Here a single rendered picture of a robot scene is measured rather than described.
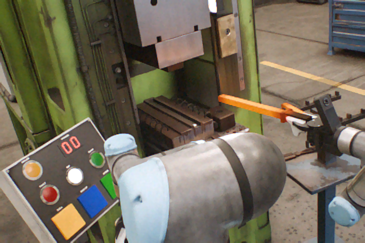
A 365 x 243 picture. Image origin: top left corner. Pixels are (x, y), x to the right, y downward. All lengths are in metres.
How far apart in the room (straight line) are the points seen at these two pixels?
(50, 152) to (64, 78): 0.33
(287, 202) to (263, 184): 2.30
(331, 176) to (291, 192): 1.05
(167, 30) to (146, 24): 0.09
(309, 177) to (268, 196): 1.33
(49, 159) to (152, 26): 0.57
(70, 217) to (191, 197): 0.80
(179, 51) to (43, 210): 0.73
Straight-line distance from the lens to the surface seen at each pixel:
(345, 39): 5.41
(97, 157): 1.33
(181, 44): 1.50
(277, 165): 0.53
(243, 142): 0.51
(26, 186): 1.21
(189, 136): 1.63
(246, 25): 1.88
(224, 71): 1.83
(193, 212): 0.47
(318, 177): 1.84
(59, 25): 1.46
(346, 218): 1.09
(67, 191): 1.25
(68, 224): 1.23
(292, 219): 2.67
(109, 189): 1.32
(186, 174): 0.48
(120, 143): 0.94
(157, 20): 1.44
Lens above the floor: 1.71
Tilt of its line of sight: 25 degrees down
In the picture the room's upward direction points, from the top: 9 degrees counter-clockwise
